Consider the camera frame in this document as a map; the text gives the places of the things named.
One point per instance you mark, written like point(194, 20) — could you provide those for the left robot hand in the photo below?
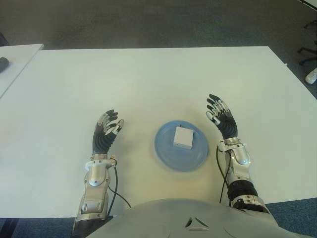
point(102, 140)

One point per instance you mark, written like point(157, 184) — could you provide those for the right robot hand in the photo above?
point(226, 124)

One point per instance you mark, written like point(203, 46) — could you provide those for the white charger block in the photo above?
point(183, 137)

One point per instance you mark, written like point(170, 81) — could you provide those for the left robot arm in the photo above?
point(96, 183)

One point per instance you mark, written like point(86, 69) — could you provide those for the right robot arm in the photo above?
point(239, 158)

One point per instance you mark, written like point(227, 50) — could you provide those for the blue round plate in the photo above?
point(180, 146)

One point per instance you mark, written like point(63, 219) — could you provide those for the white shoe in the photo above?
point(311, 76)

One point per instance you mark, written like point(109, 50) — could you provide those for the grey robot torso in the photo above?
point(185, 218)

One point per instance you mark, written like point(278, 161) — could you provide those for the white neighbouring table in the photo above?
point(15, 59)

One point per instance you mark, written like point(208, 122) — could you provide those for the black computer mouse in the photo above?
point(3, 64)

